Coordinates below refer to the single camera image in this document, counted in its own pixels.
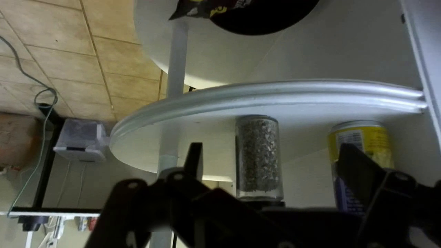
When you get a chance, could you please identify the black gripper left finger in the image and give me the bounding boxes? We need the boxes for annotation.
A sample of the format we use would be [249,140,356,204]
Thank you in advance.
[85,142,259,248]

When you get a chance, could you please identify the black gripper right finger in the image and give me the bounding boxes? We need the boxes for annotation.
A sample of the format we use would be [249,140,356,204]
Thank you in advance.
[336,144,441,248]

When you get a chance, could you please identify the glass spice bottle green herbs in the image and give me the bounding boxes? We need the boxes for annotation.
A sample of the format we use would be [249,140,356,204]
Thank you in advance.
[232,115,285,204]

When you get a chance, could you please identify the white green bottle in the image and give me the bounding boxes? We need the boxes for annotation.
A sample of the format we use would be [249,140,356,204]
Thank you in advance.
[108,0,431,248]

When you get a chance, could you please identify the yellow blue drink can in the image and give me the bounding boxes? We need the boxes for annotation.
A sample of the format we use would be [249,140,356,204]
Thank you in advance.
[326,120,396,214]

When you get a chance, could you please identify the small white tripod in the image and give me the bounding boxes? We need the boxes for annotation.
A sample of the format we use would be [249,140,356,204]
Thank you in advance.
[24,218,66,248]

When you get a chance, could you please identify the grey plastic box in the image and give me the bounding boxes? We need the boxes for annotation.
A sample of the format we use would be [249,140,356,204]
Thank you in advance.
[52,118,112,163]

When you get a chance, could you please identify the small black cylinder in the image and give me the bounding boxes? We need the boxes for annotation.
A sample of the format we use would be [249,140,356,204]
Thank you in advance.
[17,215,49,233]

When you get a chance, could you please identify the brown cardboard box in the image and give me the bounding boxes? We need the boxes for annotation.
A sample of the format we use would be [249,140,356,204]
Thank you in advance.
[0,111,44,173]

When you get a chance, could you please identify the crumpled snack bag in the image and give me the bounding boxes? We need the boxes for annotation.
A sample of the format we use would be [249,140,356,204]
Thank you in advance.
[168,0,254,21]

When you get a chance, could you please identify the black bowl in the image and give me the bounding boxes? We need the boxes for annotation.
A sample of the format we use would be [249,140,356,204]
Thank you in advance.
[213,0,321,38]

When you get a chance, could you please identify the grey floor cable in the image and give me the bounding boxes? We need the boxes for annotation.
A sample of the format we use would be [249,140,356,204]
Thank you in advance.
[0,35,60,218]

